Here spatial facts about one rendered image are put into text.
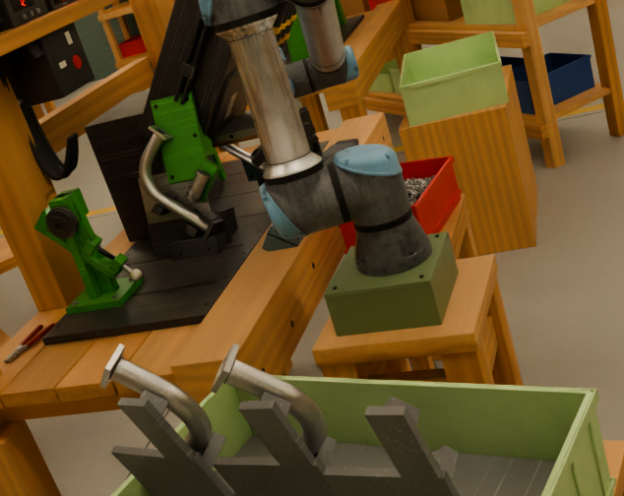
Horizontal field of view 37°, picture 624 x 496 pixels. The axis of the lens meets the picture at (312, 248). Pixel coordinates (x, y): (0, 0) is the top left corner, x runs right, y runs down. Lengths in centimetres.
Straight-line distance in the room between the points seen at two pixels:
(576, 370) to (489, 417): 178
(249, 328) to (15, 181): 73
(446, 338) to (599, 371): 144
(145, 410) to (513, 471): 52
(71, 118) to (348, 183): 117
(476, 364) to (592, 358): 146
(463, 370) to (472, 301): 14
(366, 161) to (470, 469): 62
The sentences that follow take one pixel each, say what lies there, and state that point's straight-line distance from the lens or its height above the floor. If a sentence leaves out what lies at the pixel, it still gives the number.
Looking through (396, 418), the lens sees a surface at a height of 114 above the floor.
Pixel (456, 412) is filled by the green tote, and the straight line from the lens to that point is 138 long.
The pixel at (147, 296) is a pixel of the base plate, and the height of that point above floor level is 90.
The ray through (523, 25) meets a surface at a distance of 461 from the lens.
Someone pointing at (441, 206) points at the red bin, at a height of 85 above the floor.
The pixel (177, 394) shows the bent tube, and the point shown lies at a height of 113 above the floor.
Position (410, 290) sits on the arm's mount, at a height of 93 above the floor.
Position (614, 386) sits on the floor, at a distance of 303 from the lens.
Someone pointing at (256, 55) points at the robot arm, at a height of 140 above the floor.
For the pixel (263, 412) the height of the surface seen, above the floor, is 114.
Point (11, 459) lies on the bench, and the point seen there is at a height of 72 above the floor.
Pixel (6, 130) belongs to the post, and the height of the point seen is 133.
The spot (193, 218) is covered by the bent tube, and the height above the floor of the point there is 99.
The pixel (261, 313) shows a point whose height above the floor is 90.
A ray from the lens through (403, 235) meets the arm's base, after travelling 177.
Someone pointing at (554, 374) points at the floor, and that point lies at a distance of 313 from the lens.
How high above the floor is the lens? 167
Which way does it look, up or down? 21 degrees down
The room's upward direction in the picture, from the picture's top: 18 degrees counter-clockwise
